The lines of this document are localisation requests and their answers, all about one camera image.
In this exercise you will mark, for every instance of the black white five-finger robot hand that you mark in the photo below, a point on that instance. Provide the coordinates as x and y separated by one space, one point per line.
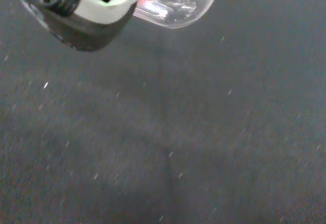
84 28

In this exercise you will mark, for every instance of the black bench cloth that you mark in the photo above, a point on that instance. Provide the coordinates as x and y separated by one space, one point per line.
163 132

